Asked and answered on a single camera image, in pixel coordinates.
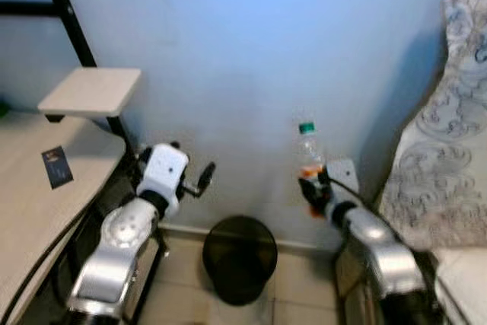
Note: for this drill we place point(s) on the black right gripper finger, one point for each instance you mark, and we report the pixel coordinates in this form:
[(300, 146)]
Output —
[(324, 178), (304, 183)]

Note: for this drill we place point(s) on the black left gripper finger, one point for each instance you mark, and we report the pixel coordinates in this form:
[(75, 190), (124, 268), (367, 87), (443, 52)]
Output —
[(205, 175)]

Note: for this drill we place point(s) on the clear plastic bottle green cap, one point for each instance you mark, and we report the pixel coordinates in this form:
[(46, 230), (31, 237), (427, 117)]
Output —
[(308, 146)]

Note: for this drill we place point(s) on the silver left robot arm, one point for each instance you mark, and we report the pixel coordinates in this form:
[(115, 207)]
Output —
[(114, 256)]

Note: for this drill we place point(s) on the black mesh wastebasket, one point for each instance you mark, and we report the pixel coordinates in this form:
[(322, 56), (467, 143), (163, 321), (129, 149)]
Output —
[(240, 260)]

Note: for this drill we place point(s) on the grey swirl patterned curtain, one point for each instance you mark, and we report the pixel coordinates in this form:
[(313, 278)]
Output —
[(449, 150)]

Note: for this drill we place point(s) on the small black card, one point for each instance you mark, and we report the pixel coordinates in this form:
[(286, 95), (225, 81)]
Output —
[(58, 167)]

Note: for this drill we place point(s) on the light wood shelf board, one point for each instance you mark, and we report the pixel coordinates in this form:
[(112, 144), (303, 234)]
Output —
[(91, 90)]

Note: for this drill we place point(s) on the light wood desk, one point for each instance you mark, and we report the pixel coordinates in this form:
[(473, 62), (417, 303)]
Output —
[(30, 211)]

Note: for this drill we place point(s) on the white quilted mattress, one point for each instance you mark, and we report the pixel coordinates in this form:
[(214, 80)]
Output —
[(464, 291)]

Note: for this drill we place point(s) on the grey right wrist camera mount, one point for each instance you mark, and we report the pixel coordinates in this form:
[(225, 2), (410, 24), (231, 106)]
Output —
[(344, 173)]

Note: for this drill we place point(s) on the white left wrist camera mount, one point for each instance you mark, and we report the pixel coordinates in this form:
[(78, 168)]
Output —
[(163, 169)]

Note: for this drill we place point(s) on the black metal shelf frame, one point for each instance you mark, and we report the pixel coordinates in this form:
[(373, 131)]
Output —
[(67, 13)]

